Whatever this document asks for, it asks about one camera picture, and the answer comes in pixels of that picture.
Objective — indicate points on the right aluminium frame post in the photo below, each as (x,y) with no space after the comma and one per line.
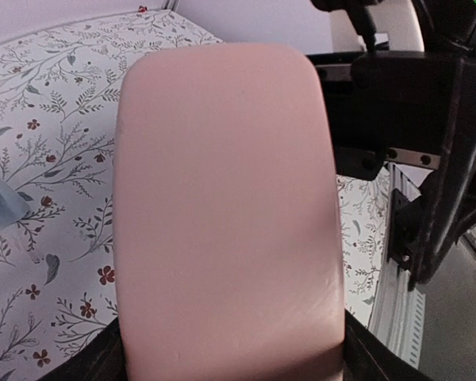
(171,5)

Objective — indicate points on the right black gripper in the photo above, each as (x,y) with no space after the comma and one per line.
(407,108)

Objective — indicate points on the small blue cloth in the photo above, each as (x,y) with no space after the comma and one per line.
(12,206)

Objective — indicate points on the pink glasses case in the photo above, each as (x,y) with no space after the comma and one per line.
(226,222)

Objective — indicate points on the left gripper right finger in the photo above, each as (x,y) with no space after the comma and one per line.
(367,359)

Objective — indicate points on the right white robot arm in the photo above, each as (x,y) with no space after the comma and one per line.
(431,27)

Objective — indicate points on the front aluminium rail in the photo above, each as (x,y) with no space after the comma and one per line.
(397,317)

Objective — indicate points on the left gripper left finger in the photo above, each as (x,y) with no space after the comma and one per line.
(103,359)

